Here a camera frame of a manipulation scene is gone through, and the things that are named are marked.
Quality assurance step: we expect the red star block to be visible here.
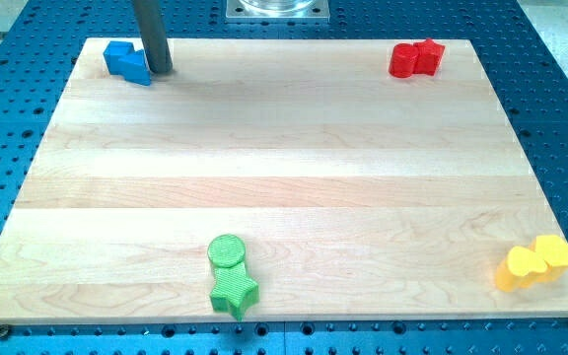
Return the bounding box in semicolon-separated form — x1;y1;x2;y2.
413;38;445;76

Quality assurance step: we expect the blue triangular block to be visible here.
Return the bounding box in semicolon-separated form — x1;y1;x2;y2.
117;49;151;86

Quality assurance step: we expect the green star block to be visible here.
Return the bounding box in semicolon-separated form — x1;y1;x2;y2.
210;261;259;321

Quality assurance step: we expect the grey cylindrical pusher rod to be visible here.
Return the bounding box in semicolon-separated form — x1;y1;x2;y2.
131;0;173;75

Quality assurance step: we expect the yellow heart block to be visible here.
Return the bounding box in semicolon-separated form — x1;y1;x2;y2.
494;246;548;292

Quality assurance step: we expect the blue perforated metal table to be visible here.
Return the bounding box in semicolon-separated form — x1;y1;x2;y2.
0;0;568;354

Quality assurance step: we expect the clear robot base plate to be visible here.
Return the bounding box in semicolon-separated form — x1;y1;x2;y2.
225;0;330;23

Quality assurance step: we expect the yellow hexagon block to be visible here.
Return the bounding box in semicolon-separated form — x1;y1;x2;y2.
530;235;568;283

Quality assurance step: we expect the blue cube block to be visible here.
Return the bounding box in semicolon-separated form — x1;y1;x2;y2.
103;40;134;75

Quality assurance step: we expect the red cylinder block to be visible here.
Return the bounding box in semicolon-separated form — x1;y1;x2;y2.
389;43;419;78

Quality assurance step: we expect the green cylinder block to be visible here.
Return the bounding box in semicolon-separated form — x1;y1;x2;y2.
207;234;247;274

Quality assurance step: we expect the light wooden board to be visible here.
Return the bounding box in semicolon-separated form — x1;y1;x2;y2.
0;38;568;324

